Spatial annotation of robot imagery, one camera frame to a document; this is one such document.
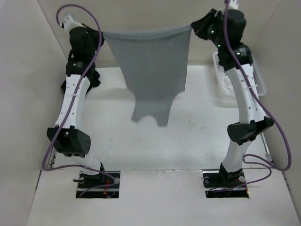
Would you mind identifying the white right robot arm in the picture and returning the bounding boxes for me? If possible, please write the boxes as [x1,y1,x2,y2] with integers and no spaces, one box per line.
[191,9,274,188]

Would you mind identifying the white plastic basket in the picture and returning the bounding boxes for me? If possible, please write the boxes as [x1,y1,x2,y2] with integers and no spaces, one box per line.
[212,51,267,101]

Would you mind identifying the grey tank top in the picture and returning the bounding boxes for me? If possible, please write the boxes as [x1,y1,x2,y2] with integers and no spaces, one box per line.
[103,25,191,127]

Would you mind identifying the folded black tank top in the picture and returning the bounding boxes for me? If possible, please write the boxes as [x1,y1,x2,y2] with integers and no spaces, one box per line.
[60,70,102,95]

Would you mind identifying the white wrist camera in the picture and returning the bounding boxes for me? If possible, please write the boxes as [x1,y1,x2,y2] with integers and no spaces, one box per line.
[224,0,239,10]
[61,13,84,32]

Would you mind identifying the white tank top in basket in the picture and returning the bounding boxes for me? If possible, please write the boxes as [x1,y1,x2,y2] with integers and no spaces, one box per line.
[218,66,234,95]

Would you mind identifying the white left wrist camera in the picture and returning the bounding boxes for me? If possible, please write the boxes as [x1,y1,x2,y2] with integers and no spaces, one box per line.
[61,13,84,32]

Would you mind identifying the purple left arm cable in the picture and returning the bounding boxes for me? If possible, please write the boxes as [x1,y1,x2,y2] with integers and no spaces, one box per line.
[41,4,118,197]

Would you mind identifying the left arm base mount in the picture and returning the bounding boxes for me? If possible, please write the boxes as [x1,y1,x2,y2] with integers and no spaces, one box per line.
[73,171,121,199]

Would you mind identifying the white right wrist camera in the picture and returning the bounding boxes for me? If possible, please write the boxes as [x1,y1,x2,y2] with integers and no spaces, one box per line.
[224,0,239,10]

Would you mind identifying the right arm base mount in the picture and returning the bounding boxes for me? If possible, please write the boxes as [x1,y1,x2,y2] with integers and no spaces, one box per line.
[203,169,249,198]

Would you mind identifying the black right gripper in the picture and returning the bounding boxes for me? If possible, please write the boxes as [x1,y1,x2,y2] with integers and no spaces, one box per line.
[191,8,226,49]

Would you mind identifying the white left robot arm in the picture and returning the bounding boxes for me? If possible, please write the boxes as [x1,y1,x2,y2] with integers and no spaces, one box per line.
[42,24,104,170]

